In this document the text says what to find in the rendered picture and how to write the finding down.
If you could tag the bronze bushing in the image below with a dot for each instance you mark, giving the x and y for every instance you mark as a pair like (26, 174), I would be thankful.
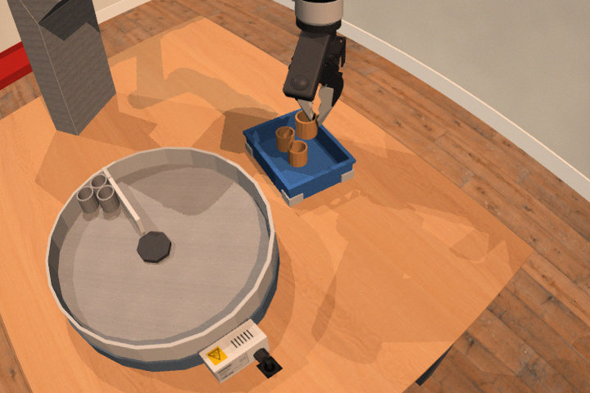
(297, 154)
(304, 128)
(284, 136)

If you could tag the grey metal sleeve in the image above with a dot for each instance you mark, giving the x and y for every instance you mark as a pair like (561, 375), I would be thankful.
(108, 198)
(97, 181)
(88, 201)

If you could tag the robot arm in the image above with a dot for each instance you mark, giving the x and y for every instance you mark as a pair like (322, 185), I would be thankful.
(312, 49)

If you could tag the grey round turntable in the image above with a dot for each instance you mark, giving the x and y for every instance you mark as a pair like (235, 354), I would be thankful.
(123, 283)

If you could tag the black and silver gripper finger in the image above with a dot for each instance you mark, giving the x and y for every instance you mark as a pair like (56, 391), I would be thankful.
(307, 109)
(329, 94)

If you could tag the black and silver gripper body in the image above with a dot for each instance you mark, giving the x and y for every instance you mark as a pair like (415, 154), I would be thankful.
(335, 49)

